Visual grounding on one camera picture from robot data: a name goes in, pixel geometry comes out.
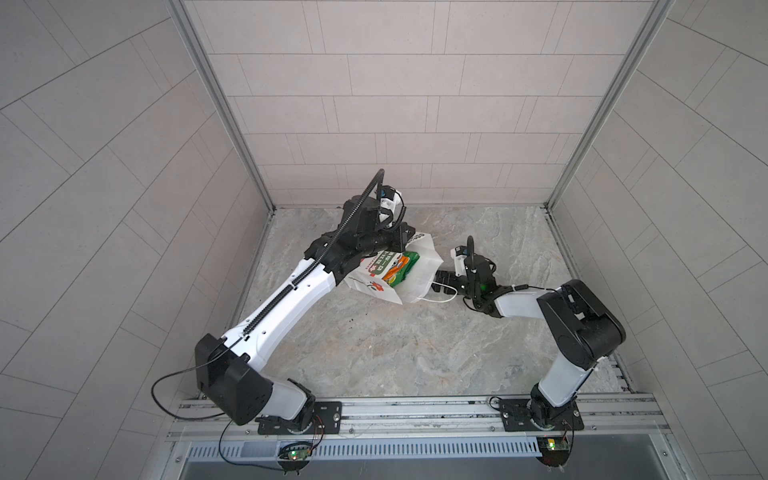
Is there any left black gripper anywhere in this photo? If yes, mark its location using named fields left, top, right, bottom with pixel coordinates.
left=352, top=221, right=416, bottom=259

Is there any green Fox's spring tea bag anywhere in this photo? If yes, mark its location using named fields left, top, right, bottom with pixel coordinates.
left=365, top=251, right=402, bottom=282

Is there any white paper bag with flower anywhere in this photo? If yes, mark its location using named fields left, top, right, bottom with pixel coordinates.
left=344, top=232, right=443, bottom=305

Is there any orange Fox's fruits candy bag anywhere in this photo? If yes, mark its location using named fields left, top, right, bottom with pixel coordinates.
left=382, top=251, right=420, bottom=287

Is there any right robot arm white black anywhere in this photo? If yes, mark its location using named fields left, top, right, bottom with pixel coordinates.
left=432, top=247, right=626, bottom=431

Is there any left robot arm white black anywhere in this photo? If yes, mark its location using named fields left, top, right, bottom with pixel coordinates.
left=195, top=185, right=415, bottom=431

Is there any white vent grille strip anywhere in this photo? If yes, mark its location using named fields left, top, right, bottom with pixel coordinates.
left=187, top=437, right=542, bottom=462

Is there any right circuit board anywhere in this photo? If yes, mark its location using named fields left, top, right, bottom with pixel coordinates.
left=536, top=437, right=571, bottom=467

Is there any left circuit board green led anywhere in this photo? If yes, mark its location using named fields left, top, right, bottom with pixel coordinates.
left=277, top=441, right=314, bottom=462

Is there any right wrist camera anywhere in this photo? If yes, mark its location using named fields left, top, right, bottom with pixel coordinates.
left=451, top=246, right=467, bottom=277

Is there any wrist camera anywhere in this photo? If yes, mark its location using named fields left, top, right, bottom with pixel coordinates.
left=378, top=185, right=404, bottom=215
left=451, top=246, right=467, bottom=277

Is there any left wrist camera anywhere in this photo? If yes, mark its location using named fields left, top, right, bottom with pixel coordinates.
left=378, top=185, right=404, bottom=215

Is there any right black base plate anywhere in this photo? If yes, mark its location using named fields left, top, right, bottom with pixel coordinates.
left=499, top=399, right=585, bottom=432

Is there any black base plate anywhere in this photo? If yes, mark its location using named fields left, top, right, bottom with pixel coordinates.
left=499, top=399, right=585, bottom=432
left=257, top=401, right=343, bottom=435

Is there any aluminium mounting rail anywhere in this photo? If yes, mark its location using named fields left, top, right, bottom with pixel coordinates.
left=159, top=393, right=672, bottom=442

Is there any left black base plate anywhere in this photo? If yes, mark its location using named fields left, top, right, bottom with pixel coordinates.
left=257, top=401, right=343, bottom=435

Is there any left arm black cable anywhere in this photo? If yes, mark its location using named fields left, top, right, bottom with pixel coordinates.
left=149, top=353, right=229, bottom=422

